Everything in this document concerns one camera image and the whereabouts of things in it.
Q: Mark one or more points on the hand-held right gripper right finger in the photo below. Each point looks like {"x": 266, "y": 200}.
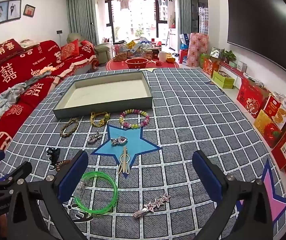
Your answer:
{"x": 208, "y": 177}

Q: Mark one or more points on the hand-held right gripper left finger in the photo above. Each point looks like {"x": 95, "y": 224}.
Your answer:
{"x": 73, "y": 177}

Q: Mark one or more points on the black hair claw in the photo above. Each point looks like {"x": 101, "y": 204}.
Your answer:
{"x": 52, "y": 154}

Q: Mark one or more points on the green translucent bangle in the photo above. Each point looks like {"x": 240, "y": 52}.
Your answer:
{"x": 113, "y": 190}

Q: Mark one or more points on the beige scissor-shaped hair clip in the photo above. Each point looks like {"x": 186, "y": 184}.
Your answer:
{"x": 124, "y": 160}

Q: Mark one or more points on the silver star hair clip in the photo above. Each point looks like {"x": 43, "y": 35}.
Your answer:
{"x": 155, "y": 202}

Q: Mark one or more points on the grey green shallow tray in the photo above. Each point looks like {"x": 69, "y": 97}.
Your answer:
{"x": 108, "y": 90}

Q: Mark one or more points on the black curved hair clip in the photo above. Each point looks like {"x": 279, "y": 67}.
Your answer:
{"x": 83, "y": 216}

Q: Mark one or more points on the silver heart brooch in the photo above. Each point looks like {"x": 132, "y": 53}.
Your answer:
{"x": 93, "y": 138}
{"x": 119, "y": 140}

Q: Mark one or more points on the blue grey checked tablecloth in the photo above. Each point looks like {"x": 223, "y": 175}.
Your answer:
{"x": 195, "y": 120}

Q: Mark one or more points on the grey blue knitted garment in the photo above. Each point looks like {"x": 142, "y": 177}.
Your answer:
{"x": 5, "y": 95}

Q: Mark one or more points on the light blue star sticker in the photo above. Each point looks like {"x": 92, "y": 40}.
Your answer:
{"x": 133, "y": 140}

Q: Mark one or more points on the yellow red gift box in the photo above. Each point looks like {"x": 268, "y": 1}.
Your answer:
{"x": 267, "y": 128}

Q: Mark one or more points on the large red gift box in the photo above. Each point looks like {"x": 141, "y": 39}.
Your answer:
{"x": 252, "y": 100}

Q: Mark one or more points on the white red snack box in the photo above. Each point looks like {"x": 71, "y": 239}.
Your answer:
{"x": 275, "y": 110}

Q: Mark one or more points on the sofa with red printed cover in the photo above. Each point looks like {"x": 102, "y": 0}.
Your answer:
{"x": 20, "y": 65}

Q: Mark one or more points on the green yellow carton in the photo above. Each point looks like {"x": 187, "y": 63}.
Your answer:
{"x": 223, "y": 81}

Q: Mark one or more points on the large red printed cushion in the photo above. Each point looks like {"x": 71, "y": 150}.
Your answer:
{"x": 4, "y": 52}

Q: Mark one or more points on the red orange gift bag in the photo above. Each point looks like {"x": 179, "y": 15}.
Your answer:
{"x": 210, "y": 68}

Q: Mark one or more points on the white box device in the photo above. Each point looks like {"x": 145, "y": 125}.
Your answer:
{"x": 242, "y": 66}

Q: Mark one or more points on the red round rug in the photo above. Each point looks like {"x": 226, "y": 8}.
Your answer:
{"x": 163, "y": 66}

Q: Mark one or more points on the yellow star sticker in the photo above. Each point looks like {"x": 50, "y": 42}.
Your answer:
{"x": 151, "y": 70}

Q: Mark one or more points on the red plastic stool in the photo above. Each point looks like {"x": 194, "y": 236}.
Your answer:
{"x": 183, "y": 56}

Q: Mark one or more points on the potted green plant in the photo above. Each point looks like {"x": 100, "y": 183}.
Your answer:
{"x": 228, "y": 55}

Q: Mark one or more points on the red patterned folded quilt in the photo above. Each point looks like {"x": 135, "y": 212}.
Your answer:
{"x": 196, "y": 50}

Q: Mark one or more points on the small red patterned cushion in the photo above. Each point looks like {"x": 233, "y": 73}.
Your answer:
{"x": 70, "y": 49}

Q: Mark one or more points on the white bucket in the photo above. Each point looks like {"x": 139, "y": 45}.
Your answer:
{"x": 162, "y": 56}

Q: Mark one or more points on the pale green armchair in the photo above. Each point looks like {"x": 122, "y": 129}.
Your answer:
{"x": 104, "y": 51}

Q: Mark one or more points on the red colander basket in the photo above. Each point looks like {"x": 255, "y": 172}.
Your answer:
{"x": 136, "y": 63}

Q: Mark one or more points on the black television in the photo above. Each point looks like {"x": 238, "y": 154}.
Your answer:
{"x": 265, "y": 30}

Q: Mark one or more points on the green curtain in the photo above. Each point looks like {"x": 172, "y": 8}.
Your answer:
{"x": 184, "y": 7}
{"x": 80, "y": 15}

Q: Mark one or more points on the dark glass cabinet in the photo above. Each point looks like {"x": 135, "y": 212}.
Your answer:
{"x": 198, "y": 2}

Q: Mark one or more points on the red low wall shelf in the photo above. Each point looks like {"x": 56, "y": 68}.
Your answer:
{"x": 233, "y": 70}

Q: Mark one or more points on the large double photo frame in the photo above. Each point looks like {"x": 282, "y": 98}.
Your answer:
{"x": 6, "y": 12}

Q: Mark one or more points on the small photo frame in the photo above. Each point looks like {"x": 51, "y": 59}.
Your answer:
{"x": 29, "y": 10}

